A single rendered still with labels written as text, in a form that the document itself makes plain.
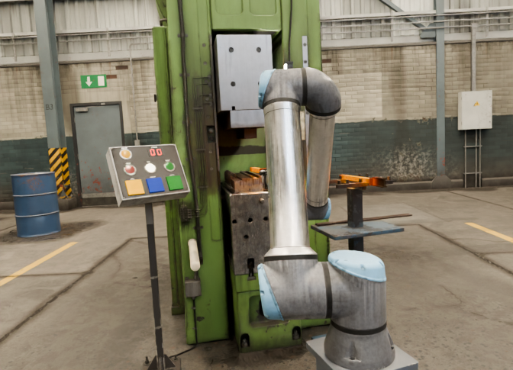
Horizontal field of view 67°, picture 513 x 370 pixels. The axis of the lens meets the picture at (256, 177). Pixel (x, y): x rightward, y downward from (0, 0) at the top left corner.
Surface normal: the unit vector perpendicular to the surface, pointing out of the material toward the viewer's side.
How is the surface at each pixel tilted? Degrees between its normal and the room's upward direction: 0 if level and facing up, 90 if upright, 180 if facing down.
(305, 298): 85
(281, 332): 89
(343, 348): 70
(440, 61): 90
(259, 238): 90
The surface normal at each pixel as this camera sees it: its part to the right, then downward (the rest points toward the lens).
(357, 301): -0.04, 0.14
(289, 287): -0.10, -0.29
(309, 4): 0.19, 0.08
